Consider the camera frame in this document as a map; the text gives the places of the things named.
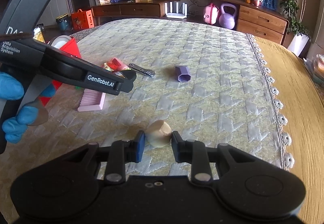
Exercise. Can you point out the pink small case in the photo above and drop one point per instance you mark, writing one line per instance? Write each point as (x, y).
(211, 12)

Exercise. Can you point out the red metal tin box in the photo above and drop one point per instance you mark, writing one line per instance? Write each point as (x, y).
(62, 66)

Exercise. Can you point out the white wifi router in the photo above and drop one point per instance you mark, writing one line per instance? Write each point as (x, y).
(176, 10)

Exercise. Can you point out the teal bucket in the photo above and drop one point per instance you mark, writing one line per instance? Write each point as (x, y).
(64, 22)

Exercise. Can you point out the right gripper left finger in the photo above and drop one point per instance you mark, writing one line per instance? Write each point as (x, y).
(121, 153)

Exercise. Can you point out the wooden tv cabinet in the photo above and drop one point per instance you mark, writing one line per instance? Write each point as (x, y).
(251, 19)

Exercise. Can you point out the purple kettlebell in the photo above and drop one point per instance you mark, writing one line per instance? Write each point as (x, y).
(227, 20)

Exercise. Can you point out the round gold tin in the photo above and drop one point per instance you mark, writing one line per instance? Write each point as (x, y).
(59, 41)

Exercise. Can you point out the silver nail clipper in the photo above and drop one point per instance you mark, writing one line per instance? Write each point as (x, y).
(141, 70)

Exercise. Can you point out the quilted table mat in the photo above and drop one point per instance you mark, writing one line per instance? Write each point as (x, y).
(231, 97)

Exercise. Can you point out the blue gloved hand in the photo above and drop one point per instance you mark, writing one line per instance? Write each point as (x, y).
(17, 113)

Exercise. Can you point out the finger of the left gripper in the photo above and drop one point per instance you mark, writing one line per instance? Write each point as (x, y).
(23, 58)

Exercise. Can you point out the purple hexagonal cap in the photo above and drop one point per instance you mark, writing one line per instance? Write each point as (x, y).
(182, 73)

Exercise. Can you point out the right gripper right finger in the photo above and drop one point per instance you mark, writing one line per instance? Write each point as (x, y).
(194, 153)

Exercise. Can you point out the pink plastic tray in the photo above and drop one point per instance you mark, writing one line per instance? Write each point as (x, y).
(91, 101)

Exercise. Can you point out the orange gift box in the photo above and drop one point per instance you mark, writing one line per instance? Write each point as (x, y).
(82, 19)

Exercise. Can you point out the white yellow cylinder bottle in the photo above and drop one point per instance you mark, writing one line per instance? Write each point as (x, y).
(38, 35)

